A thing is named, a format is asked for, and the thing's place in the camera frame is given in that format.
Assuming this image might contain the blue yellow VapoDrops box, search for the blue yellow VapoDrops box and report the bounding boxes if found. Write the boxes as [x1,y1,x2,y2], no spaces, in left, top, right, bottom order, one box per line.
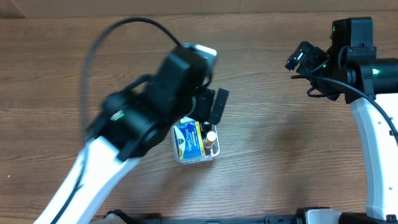
[172,121,205,160]

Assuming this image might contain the dark bottle white cap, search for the dark bottle white cap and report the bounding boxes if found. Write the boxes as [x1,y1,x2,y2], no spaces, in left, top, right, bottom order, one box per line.
[200,121,212,138]

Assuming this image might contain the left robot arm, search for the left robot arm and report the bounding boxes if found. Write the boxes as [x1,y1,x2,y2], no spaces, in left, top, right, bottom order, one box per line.
[37,44,228,223]

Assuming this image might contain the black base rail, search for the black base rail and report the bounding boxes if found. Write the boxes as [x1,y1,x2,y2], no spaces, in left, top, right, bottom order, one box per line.
[102,207,343,224]

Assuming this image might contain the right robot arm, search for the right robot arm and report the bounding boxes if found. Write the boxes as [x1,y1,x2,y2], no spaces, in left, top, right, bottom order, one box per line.
[285,17,397,223]

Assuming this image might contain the white medicine box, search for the white medicine box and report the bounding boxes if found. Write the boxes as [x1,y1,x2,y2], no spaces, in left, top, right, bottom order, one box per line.
[180,116,195,124]

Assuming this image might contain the clear plastic container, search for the clear plastic container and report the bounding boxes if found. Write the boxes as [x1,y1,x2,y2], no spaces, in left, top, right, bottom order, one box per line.
[170,121,220,164]

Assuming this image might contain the orange tube white caps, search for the orange tube white caps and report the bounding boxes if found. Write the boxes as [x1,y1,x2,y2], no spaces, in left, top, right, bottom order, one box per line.
[203,131,218,148]

